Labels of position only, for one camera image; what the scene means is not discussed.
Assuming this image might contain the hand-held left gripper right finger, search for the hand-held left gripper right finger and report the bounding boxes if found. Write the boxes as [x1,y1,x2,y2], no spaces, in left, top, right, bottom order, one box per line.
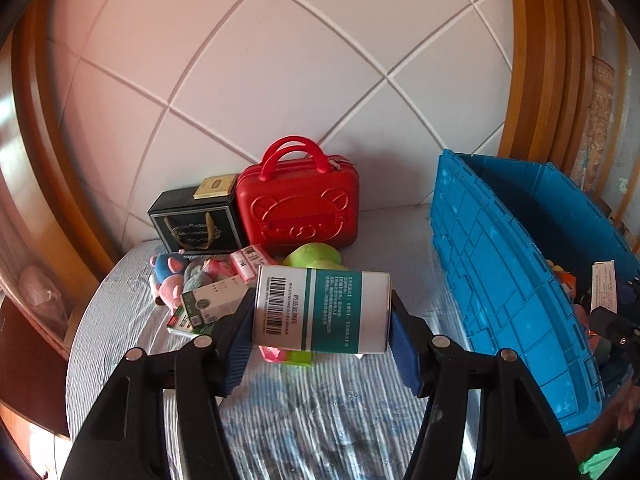
[389,290,583,480]

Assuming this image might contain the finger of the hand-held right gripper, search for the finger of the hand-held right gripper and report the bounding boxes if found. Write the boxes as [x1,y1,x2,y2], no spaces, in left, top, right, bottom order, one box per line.
[589,306,640,357]
[617,279,640,307]

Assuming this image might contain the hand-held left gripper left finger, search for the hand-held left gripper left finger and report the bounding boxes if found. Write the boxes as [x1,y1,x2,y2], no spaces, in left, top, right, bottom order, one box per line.
[60,287,258,480]

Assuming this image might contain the white paper box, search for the white paper box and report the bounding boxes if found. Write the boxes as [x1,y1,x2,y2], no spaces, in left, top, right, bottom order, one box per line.
[591,260,618,312]

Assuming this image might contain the white teal medicine box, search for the white teal medicine box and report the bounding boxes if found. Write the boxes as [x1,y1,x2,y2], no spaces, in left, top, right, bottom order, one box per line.
[251,264,392,354]

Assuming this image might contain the blue plastic container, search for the blue plastic container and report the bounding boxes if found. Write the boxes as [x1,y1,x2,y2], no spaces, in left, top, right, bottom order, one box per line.
[430,149,640,436]

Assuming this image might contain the white green carton box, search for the white green carton box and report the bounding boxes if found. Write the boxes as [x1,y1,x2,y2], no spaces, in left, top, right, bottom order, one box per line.
[181,280,249,327]

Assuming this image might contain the small green carton box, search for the small green carton box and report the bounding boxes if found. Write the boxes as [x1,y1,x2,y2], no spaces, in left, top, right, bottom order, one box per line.
[166,305,217,337]

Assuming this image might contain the striped tablecloth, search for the striped tablecloth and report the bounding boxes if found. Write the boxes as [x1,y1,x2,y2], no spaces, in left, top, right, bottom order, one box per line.
[65,205,501,480]

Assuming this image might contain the grey plush toy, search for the grey plush toy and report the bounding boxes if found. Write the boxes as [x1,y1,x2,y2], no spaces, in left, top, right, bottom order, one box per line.
[184,260,217,291]

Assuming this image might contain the pink white medicine box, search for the pink white medicine box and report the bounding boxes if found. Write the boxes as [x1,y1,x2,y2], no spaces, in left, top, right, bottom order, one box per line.
[230,244,277,284]

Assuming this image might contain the blue pink mouse plush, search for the blue pink mouse plush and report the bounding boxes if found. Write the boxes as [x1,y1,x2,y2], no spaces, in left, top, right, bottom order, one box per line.
[150,252,187,307]

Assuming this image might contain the green plush toy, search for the green plush toy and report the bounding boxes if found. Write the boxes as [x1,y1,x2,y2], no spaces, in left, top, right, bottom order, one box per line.
[281,242,344,272]

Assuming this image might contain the green cloth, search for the green cloth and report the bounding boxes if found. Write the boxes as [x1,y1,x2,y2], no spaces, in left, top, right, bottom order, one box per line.
[591,446,628,480]

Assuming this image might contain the black gift box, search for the black gift box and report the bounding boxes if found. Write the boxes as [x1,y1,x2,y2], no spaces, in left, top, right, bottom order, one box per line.
[147,189,242,256]

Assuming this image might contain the red toy suitcase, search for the red toy suitcase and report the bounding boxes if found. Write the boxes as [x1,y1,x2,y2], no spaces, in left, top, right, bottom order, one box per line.
[236,136,361,261]

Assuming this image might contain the rolled patterned carpet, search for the rolled patterned carpet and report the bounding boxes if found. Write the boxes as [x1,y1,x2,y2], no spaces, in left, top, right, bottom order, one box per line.
[574,55,617,197]

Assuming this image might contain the small gold box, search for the small gold box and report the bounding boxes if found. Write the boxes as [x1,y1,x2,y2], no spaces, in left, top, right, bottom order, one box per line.
[194,175,239,201]

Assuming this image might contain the wooden cabinet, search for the wooden cabinet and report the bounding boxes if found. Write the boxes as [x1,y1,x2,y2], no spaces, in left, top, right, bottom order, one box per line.
[0,300,72,438]

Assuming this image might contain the wooden door frame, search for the wooden door frame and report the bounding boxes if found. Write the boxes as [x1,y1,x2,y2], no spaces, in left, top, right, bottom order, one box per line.
[497,0,593,193]

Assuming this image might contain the wooden wall trim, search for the wooden wall trim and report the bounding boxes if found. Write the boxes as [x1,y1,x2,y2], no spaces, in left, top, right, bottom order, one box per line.
[10,0,118,366]

